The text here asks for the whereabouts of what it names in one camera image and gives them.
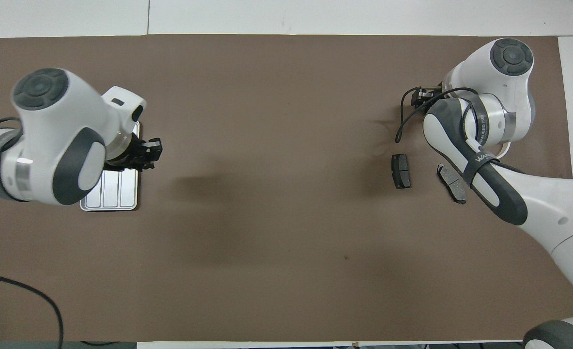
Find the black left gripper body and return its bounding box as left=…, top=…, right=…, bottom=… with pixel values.
left=105, top=136, right=147, bottom=172

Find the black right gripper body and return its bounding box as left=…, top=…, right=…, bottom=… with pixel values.
left=411, top=86, right=445, bottom=108

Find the silver metal tray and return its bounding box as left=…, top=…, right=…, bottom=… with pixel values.
left=79, top=121, right=140, bottom=212

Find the dark rectangular brake pad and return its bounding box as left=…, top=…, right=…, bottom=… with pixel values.
left=391, top=154, right=412, bottom=190

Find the dark curved brake pad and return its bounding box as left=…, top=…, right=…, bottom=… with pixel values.
left=436, top=164, right=467, bottom=205

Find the brown table mat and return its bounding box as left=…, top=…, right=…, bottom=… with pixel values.
left=0, top=35, right=573, bottom=343

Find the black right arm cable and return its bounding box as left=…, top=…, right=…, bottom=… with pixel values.
left=395, top=87, right=479, bottom=144

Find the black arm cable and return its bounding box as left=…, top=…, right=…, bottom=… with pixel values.
left=395, top=87, right=479, bottom=144
left=0, top=116, right=64, bottom=349

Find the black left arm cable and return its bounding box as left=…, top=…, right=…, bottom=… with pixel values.
left=0, top=116, right=64, bottom=349

